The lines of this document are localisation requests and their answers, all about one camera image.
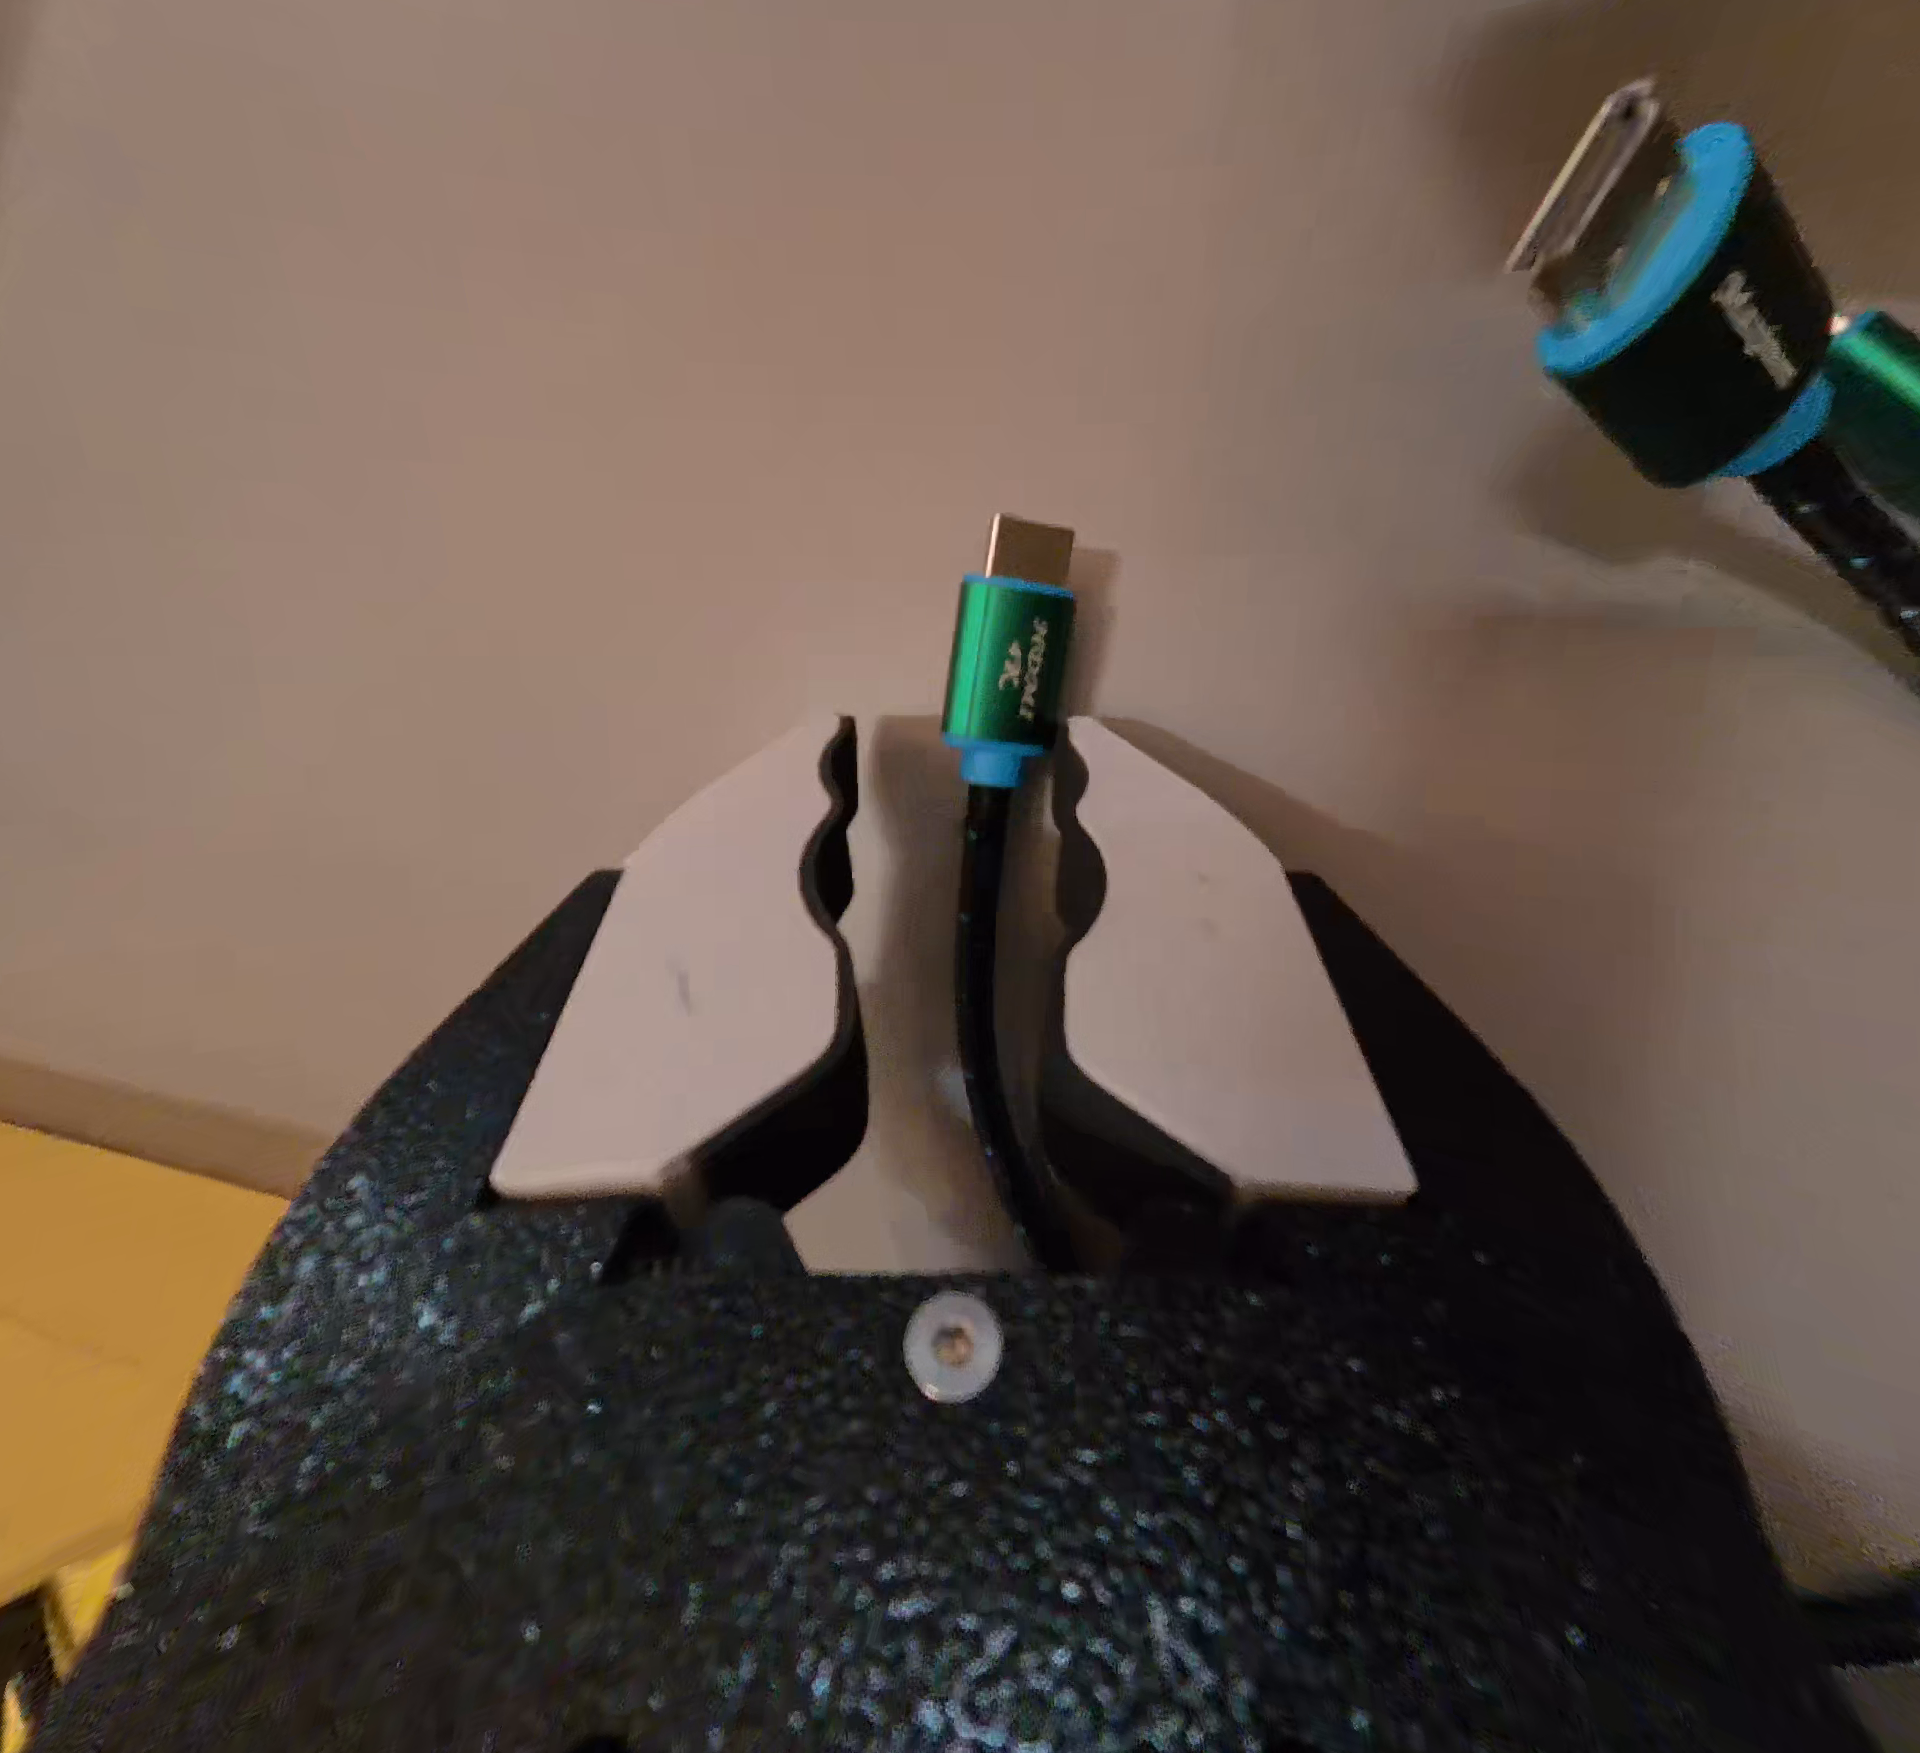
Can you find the grey desk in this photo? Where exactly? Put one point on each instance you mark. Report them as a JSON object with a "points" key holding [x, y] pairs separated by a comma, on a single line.
{"points": [[600, 281]]}

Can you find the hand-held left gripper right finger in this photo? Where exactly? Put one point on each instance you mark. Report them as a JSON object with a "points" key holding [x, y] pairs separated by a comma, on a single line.
{"points": [[1224, 1033]]}

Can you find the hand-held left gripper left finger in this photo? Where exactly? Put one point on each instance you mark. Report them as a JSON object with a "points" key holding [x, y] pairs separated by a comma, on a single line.
{"points": [[675, 1016]]}

